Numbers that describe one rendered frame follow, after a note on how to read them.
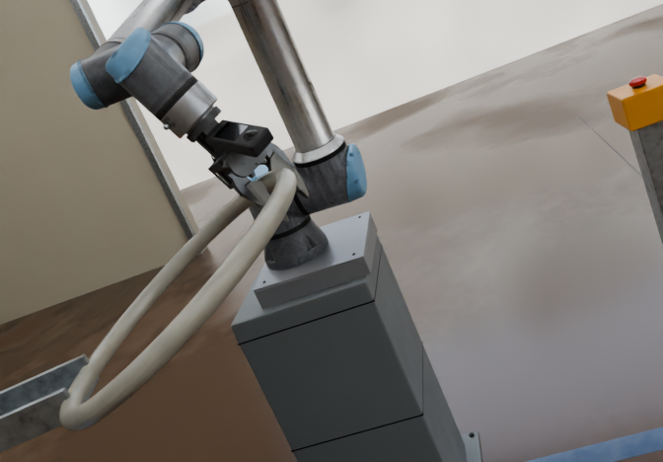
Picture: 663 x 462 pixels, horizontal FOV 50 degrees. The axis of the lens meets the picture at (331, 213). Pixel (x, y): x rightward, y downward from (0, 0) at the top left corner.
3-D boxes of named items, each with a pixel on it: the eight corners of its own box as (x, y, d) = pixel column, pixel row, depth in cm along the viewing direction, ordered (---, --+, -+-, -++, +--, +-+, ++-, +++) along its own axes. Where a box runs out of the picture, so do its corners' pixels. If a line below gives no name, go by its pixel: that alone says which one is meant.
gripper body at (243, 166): (259, 162, 123) (208, 113, 120) (276, 151, 115) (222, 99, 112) (232, 193, 120) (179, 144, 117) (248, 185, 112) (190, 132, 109)
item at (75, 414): (26, 505, 86) (6, 491, 86) (115, 336, 134) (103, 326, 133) (307, 227, 80) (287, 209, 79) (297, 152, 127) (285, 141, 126)
